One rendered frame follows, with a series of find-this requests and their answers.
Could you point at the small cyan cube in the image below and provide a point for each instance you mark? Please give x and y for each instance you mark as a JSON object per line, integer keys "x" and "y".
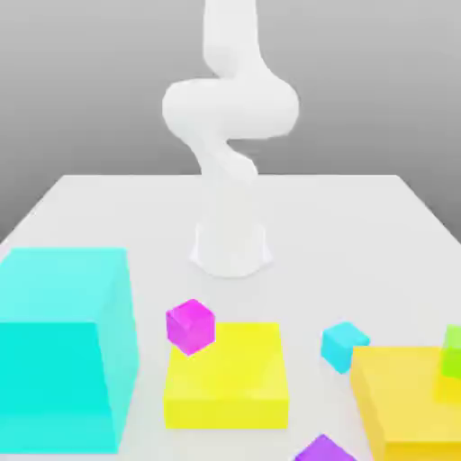
{"x": 342, "y": 344}

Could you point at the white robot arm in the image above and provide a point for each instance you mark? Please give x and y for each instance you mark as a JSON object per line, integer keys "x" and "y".
{"x": 230, "y": 104}

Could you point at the small purple cube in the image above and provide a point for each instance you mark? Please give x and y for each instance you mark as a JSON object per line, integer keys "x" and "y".
{"x": 322, "y": 450}

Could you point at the large yellow box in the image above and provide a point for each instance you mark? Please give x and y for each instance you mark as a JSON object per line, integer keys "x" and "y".
{"x": 230, "y": 374}

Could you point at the small yellow cube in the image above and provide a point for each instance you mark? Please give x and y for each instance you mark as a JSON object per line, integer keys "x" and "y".
{"x": 446, "y": 389}

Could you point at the small green cube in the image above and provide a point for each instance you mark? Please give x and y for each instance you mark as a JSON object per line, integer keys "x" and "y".
{"x": 452, "y": 354}

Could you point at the large cyan box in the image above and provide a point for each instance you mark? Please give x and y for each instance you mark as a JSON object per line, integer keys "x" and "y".
{"x": 50, "y": 360}

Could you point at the small magenta cube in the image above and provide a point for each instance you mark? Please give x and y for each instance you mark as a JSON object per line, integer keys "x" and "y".
{"x": 190, "y": 326}

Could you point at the large orange box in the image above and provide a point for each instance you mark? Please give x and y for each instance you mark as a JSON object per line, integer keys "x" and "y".
{"x": 403, "y": 396}

